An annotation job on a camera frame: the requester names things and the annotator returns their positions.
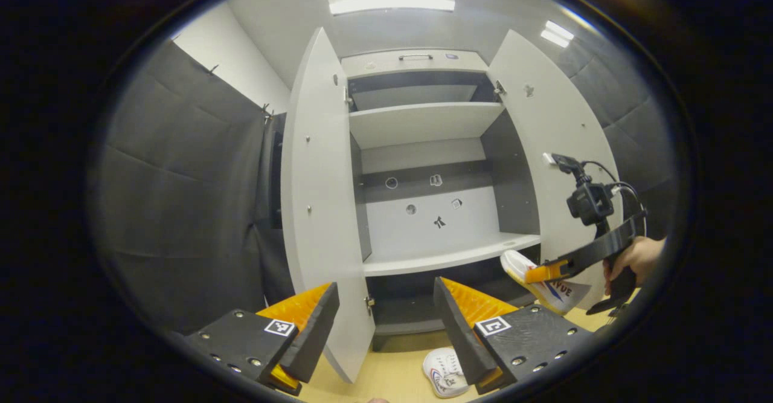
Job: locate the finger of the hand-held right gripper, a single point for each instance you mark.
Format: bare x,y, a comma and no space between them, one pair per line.
546,271

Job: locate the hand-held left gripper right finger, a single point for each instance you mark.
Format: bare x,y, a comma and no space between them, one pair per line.
531,339

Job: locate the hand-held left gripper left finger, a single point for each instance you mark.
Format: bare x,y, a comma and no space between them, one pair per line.
241,342

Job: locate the white shoe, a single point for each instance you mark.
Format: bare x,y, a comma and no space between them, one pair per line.
444,373
558,294

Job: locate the grey shoe cabinet door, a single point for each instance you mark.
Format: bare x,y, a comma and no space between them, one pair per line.
320,209
549,119

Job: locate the black backdrop cloth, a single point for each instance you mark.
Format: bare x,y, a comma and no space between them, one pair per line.
181,197

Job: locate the small ceiling light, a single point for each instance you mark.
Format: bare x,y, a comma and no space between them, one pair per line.
557,33

